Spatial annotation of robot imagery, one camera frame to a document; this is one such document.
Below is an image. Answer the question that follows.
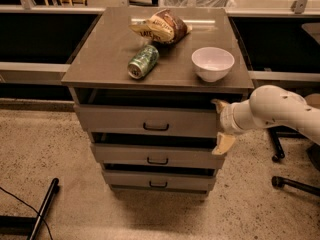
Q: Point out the green soda can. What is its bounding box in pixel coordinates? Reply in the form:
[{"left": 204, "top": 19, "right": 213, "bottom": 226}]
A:
[{"left": 128, "top": 45, "right": 159, "bottom": 79}]

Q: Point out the black stand leg left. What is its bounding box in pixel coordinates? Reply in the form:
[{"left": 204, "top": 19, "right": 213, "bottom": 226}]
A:
[{"left": 0, "top": 178, "right": 60, "bottom": 240}]

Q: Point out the black floor cable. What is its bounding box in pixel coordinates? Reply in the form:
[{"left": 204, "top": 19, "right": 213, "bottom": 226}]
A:
[{"left": 0, "top": 185, "right": 54, "bottom": 240}]

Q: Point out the grey middle drawer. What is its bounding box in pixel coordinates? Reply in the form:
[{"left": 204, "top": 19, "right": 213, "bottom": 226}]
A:
[{"left": 91, "top": 143, "right": 225, "bottom": 169}]

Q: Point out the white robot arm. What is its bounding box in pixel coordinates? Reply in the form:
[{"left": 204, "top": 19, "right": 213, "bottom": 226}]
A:
[{"left": 212, "top": 85, "right": 320, "bottom": 155}]

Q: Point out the brown chip bag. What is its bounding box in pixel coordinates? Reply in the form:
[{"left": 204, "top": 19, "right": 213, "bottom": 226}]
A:
[{"left": 129, "top": 9, "right": 192, "bottom": 45}]

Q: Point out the white bowl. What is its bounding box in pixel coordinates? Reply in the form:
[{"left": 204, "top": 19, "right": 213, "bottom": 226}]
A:
[{"left": 191, "top": 47, "right": 235, "bottom": 82}]

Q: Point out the grey top drawer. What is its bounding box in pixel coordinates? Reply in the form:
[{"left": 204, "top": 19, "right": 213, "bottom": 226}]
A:
[{"left": 74, "top": 105, "right": 218, "bottom": 138}]

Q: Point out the black chair leg lower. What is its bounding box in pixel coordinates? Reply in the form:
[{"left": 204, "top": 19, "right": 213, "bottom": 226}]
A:
[{"left": 271, "top": 176, "right": 320, "bottom": 197}]

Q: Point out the grey metal railing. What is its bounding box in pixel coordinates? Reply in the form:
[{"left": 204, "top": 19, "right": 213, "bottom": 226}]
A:
[{"left": 0, "top": 0, "right": 320, "bottom": 95}]

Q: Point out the grey bottom drawer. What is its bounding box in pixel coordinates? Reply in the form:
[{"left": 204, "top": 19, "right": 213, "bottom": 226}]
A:
[{"left": 102, "top": 170, "right": 215, "bottom": 191}]

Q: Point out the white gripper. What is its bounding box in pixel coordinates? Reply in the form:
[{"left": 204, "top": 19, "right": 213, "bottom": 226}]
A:
[{"left": 211, "top": 99, "right": 244, "bottom": 155}]

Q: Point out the black chair leg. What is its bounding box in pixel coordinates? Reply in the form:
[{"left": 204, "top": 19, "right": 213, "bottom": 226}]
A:
[
  {"left": 268, "top": 127, "right": 303, "bottom": 162},
  {"left": 271, "top": 176, "right": 320, "bottom": 197}
]

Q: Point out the grey drawer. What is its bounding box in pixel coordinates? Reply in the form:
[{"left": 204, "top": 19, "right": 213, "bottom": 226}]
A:
[
  {"left": 74, "top": 105, "right": 218, "bottom": 138},
  {"left": 102, "top": 170, "right": 215, "bottom": 191},
  {"left": 91, "top": 143, "right": 225, "bottom": 169}
]

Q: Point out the grey drawer cabinet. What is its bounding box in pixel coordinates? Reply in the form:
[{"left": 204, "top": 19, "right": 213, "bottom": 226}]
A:
[{"left": 63, "top": 7, "right": 253, "bottom": 194}]

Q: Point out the black chair leg upper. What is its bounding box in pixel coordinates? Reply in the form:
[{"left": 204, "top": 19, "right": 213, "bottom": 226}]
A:
[{"left": 268, "top": 127, "right": 303, "bottom": 162}]

